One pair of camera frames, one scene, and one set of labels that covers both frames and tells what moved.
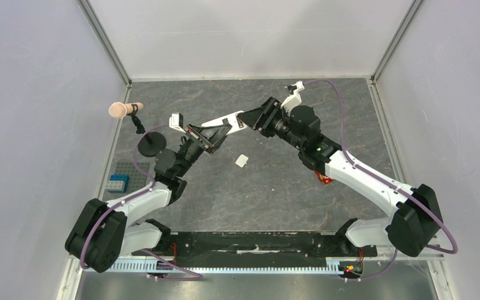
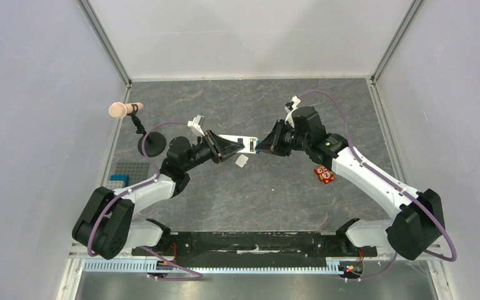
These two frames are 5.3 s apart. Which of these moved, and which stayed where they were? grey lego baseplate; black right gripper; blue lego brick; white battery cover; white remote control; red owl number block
Moved: white remote control; black right gripper
Stayed: white battery cover; red owl number block; blue lego brick; grey lego baseplate
